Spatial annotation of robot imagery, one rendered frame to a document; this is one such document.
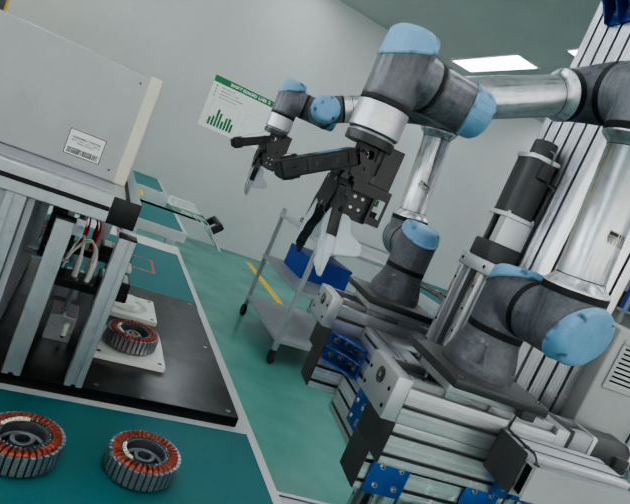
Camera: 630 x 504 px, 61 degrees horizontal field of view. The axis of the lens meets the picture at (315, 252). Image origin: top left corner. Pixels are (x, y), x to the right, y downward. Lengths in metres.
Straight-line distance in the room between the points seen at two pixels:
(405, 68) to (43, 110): 0.62
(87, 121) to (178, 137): 5.47
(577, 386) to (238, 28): 5.74
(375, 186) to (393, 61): 0.17
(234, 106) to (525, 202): 5.44
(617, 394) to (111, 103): 1.32
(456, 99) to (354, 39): 6.29
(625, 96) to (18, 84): 1.01
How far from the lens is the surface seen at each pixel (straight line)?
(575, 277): 1.03
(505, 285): 1.12
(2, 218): 0.94
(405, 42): 0.76
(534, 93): 1.04
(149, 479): 0.88
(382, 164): 0.76
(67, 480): 0.88
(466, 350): 1.13
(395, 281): 1.54
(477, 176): 8.13
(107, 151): 1.05
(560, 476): 1.16
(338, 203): 0.71
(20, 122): 1.06
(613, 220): 1.03
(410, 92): 0.76
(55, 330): 1.19
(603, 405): 1.55
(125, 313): 1.40
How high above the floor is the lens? 1.27
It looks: 7 degrees down
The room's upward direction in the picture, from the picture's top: 23 degrees clockwise
